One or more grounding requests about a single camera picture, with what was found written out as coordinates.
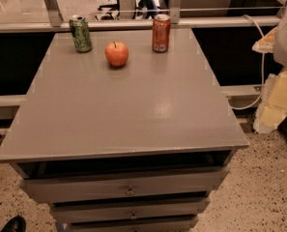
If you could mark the red orange apple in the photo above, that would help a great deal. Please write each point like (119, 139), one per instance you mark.
(117, 54)

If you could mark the middle grey drawer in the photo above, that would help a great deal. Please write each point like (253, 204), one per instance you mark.
(134, 208)

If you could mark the bottom grey drawer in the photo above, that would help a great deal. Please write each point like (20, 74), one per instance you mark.
(154, 224)

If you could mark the grey drawer cabinet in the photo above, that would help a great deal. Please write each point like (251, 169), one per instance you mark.
(84, 117)

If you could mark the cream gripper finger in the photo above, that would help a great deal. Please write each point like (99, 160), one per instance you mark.
(265, 44)

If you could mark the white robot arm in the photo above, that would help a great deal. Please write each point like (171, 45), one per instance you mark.
(280, 44)

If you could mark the metal railing frame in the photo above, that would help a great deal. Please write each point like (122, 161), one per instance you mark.
(53, 15)

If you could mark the green soda can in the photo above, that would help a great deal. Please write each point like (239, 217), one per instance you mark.
(80, 33)

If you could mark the black shoe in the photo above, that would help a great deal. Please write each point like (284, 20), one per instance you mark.
(15, 224)

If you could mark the black office chair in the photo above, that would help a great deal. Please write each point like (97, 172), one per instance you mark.
(108, 11)

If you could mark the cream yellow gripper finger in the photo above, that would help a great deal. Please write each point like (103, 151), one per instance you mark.
(272, 110)

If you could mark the grey drawer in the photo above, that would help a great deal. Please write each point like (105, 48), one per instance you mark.
(134, 208)
(154, 224)
(71, 189)

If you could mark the top grey drawer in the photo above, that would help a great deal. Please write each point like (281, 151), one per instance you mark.
(71, 189)

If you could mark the orange red soda can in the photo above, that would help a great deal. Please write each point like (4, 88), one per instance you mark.
(161, 31)

